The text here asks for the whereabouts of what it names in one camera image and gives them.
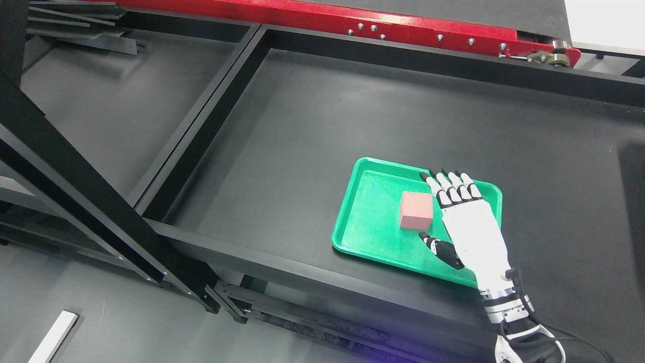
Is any white desk with leg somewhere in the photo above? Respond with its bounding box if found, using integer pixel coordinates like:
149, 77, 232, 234
27, 310, 79, 362

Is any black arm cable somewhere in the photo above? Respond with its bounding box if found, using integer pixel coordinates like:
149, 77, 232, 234
506, 269, 615, 363

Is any green plastic tray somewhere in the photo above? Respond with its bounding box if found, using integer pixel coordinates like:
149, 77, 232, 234
331, 158, 478, 288

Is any pink foam block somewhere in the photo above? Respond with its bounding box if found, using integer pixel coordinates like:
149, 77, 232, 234
399, 191, 434, 230

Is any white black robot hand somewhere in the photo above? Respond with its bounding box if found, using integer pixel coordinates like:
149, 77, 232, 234
419, 171, 514, 298

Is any black metal shelf rack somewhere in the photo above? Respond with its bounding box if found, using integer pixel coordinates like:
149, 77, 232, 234
2, 5, 643, 362

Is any red conveyor frame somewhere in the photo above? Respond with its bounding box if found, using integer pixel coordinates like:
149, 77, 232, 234
119, 1, 582, 67

